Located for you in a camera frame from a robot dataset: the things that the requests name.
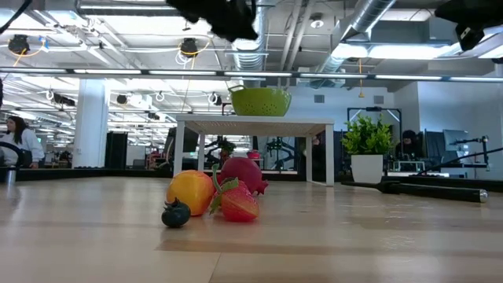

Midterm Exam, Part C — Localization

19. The person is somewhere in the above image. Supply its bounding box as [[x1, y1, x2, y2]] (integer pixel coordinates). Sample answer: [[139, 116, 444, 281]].
[[0, 115, 46, 170], [395, 129, 424, 160]]

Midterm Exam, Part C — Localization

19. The long ceiling light strip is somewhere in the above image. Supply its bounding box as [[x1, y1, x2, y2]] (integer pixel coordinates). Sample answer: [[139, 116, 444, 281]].
[[0, 66, 503, 83]]

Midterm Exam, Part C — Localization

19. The black partition screen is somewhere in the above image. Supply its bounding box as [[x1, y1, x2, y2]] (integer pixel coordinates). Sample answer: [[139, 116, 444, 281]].
[[105, 130, 130, 169]]

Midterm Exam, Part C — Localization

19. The pale yellow-red strawberry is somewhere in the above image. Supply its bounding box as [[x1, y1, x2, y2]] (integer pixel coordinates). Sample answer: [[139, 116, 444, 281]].
[[209, 162, 261, 223]]

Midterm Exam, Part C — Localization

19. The green plant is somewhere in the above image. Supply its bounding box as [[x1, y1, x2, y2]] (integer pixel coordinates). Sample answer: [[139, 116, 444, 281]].
[[340, 114, 397, 185]]

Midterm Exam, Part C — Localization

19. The black background frame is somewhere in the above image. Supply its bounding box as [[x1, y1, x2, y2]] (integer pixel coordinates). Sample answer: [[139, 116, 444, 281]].
[[346, 105, 403, 133]]

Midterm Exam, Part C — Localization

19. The dark blueberry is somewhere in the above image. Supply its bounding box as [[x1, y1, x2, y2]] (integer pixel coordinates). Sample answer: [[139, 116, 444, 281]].
[[160, 197, 192, 229]]

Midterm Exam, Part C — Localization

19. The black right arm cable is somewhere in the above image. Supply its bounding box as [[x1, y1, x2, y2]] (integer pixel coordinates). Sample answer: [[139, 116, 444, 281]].
[[416, 147, 503, 176]]

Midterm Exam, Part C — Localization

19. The monitor on black arm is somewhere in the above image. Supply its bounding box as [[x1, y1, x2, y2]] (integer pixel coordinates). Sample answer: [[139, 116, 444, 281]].
[[442, 128, 491, 171]]

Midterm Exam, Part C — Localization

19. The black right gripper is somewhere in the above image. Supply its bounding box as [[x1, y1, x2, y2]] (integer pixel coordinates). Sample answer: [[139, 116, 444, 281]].
[[434, 0, 503, 29]]

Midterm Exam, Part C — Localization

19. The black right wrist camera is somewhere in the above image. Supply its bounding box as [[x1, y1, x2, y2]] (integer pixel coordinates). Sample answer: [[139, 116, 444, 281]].
[[454, 24, 487, 52]]

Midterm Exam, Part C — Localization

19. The green colander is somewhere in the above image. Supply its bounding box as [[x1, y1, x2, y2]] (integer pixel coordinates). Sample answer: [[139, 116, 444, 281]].
[[227, 84, 293, 117]]

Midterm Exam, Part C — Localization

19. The white perforated riser shelf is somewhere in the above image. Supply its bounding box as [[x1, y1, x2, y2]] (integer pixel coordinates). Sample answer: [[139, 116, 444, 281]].
[[174, 113, 336, 186]]

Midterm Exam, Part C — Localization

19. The white building column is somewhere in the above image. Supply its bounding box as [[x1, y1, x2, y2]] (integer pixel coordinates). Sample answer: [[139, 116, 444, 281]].
[[72, 77, 112, 169]]

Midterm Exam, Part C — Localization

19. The black round wheel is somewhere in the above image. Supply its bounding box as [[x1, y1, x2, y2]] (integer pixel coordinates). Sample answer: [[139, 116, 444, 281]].
[[0, 141, 25, 168]]

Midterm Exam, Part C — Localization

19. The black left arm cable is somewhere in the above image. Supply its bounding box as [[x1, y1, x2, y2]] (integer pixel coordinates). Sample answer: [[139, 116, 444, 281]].
[[0, 0, 33, 35]]

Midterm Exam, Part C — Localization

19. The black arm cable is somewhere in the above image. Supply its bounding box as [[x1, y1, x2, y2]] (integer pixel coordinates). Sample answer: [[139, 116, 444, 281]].
[[416, 147, 503, 176], [0, 0, 33, 35]]

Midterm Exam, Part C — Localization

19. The silver spiral air duct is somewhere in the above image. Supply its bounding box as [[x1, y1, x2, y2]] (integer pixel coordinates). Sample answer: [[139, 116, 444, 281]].
[[314, 0, 398, 78], [224, 0, 269, 86]]

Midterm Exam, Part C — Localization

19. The black kitchen knife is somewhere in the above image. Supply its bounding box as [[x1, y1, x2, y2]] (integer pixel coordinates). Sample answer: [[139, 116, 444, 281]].
[[340, 179, 490, 204]]

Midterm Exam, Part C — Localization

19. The yellow-red peach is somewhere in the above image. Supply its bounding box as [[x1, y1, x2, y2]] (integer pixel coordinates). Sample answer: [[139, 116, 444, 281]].
[[166, 169, 216, 217]]

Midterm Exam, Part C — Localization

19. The small background potted plant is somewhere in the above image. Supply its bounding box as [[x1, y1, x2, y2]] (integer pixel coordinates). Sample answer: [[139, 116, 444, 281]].
[[218, 140, 238, 159]]

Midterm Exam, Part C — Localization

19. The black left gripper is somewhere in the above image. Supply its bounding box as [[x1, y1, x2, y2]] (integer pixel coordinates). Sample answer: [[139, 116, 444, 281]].
[[167, 0, 260, 43]]

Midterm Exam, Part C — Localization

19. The black ceiling cord reel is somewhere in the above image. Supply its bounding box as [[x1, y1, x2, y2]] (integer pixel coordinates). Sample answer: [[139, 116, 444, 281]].
[[7, 33, 31, 55], [179, 36, 200, 59]]

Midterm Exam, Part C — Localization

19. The dark red apple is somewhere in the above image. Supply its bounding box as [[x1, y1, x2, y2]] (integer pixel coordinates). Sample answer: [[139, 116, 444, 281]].
[[219, 156, 270, 197]]

